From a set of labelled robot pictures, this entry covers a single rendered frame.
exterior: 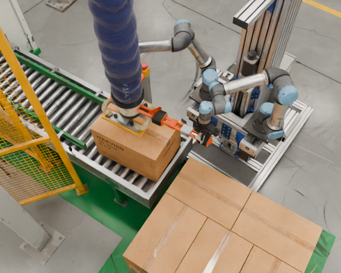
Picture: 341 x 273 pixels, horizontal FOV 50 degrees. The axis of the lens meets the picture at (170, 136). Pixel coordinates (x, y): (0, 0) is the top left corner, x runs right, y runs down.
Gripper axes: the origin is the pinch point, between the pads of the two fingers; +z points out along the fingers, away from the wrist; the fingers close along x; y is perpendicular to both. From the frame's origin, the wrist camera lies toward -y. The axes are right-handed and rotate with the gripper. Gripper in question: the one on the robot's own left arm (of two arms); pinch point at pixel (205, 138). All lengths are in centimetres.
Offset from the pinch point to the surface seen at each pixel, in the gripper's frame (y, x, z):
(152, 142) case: 40, 6, 30
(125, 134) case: 62, 11, 30
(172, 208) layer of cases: 8, 31, 71
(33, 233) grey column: 100, 101, 89
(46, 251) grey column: 96, 106, 123
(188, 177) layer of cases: 10, 1, 71
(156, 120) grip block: 35.2, 5.5, -2.3
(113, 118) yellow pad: 68, 13, 11
